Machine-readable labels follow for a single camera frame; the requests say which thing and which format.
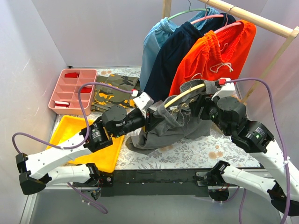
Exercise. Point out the light blue shorts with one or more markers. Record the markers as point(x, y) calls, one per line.
point(162, 31)

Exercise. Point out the navy blue shorts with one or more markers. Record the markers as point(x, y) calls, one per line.
point(169, 58)

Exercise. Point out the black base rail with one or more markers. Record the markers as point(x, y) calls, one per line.
point(158, 182)

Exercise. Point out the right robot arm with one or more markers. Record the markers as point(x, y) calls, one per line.
point(254, 138)

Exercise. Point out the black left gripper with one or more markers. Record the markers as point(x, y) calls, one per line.
point(151, 119)

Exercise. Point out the red white striped sock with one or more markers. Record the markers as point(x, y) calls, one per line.
point(62, 104)

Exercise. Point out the pink divided organizer box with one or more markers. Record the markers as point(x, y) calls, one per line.
point(66, 89)

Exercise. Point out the green hanger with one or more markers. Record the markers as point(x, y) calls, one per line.
point(189, 10)

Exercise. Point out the pink hanger on orange shorts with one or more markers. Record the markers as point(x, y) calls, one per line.
point(226, 25)

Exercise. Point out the grey shorts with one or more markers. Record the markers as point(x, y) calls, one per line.
point(178, 122)

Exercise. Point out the camouflage shorts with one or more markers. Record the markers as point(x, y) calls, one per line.
point(106, 97)

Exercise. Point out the wooden clothes rack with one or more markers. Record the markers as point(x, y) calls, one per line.
point(276, 28)

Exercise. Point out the red sock compartment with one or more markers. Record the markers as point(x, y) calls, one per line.
point(86, 89)
point(71, 75)

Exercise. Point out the orange shorts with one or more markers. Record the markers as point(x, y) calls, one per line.
point(216, 55)

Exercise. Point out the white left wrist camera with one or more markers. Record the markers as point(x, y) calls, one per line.
point(143, 102)

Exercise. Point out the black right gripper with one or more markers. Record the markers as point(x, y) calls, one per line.
point(195, 106)

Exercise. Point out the pink hanger on navy shorts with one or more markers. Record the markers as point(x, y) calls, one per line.
point(207, 17)

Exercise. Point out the red sock middle compartment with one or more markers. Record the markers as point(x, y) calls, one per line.
point(86, 89)

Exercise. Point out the yellow plastic tray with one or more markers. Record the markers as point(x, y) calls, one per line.
point(105, 159)

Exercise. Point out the cream yellow hanger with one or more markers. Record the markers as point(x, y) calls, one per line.
point(188, 91)

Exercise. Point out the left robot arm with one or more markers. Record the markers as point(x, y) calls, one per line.
point(37, 171)

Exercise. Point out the red sock back compartment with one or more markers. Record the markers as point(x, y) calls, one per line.
point(71, 75)

